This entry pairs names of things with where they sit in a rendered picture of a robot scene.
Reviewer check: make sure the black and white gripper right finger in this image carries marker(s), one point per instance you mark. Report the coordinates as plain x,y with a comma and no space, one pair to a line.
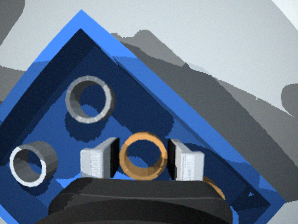
184,164

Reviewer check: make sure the blue square crate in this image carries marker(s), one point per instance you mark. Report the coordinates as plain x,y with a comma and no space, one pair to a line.
35,110

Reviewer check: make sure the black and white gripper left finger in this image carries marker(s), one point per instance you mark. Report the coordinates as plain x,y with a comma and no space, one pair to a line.
102,161

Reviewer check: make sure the grey metal bushing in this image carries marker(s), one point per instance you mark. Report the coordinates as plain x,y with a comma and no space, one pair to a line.
73,99
20,167

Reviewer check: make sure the bronze bushing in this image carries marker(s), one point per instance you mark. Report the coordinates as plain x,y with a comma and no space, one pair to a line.
138,173
214,185

